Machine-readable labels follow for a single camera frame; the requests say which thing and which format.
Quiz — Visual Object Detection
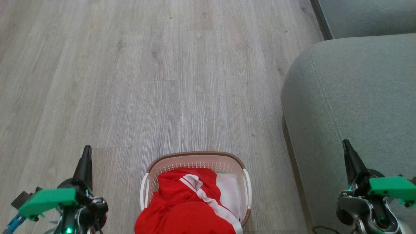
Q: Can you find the white laundry basket brown rim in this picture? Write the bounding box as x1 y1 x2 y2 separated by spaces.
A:
140 151 252 228

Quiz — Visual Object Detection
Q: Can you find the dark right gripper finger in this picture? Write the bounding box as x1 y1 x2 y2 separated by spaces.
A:
342 139 370 186

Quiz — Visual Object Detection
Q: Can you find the grey-green sofa section dark edge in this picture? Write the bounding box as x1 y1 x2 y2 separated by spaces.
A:
310 0 416 40

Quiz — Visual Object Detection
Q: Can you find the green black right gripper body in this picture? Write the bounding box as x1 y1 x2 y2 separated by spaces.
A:
349 168 416 207

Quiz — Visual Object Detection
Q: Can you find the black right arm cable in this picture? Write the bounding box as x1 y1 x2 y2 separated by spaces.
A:
312 226 342 234

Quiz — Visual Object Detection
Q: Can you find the red garment wide white band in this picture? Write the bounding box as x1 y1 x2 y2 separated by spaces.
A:
134 174 243 234

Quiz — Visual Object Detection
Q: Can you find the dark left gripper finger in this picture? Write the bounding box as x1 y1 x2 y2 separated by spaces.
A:
72 145 94 190

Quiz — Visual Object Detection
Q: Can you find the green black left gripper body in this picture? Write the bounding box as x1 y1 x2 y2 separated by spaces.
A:
19 178 109 229

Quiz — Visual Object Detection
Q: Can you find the blue left cable connector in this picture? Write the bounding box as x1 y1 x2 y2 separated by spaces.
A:
2 213 27 234

